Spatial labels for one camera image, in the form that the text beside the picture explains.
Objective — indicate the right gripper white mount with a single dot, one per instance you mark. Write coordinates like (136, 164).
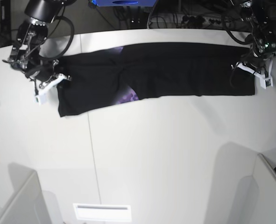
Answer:
(45, 77)

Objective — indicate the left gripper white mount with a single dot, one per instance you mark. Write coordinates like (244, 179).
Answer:
(257, 66)

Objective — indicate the black T-shirt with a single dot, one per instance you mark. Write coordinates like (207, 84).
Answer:
(150, 70)

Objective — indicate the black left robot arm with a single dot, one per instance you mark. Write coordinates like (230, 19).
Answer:
(262, 40)

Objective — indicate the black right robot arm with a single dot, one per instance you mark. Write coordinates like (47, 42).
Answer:
(32, 34)

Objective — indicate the grey power strip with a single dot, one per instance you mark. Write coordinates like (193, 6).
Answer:
(182, 21)

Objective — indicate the grey left partition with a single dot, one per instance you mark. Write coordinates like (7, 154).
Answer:
(26, 205)

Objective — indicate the grey partition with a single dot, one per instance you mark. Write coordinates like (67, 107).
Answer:
(255, 199)
(26, 205)

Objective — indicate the blue box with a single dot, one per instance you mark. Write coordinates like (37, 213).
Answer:
(131, 3)

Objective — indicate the grey right partition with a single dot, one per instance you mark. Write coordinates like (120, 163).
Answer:
(255, 199)

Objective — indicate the white paper label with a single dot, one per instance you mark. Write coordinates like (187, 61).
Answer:
(103, 213)

